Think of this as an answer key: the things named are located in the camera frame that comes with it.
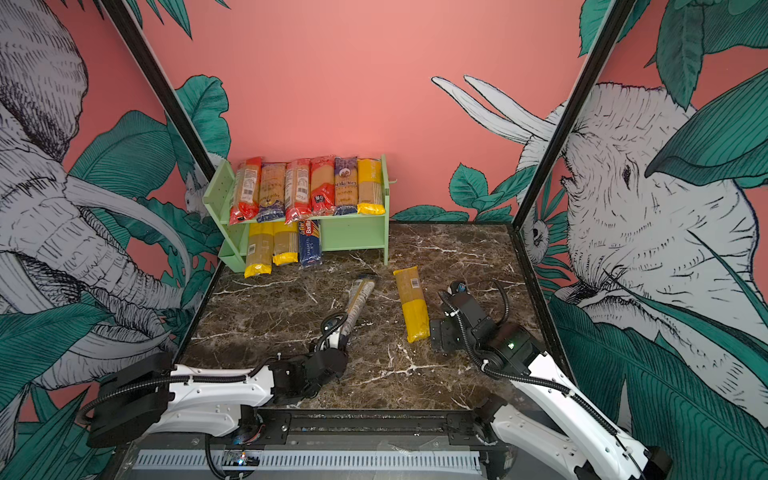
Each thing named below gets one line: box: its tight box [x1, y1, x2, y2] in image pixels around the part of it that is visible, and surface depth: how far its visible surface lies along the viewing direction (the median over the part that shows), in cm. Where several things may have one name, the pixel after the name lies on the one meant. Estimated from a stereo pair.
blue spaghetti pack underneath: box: [298, 220, 321, 267], surface depth 96 cm
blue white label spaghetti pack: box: [341, 274, 375, 337], surface depth 92 cm
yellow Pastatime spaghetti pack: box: [272, 222, 299, 265], surface depth 96 cm
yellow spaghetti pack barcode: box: [244, 223, 274, 278], surface depth 94 cm
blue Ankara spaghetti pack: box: [333, 156, 359, 216], surface depth 90 cm
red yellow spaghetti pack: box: [310, 155, 335, 216], surface depth 89 cm
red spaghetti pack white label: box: [284, 158, 312, 225], surface depth 89 cm
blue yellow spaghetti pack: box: [257, 162, 287, 223], surface depth 88 cm
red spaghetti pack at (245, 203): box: [229, 156, 263, 225], surface depth 88 cm
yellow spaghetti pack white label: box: [393, 266, 430, 343], surface depth 97 cm
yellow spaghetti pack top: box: [357, 158, 386, 215], surface depth 92 cm
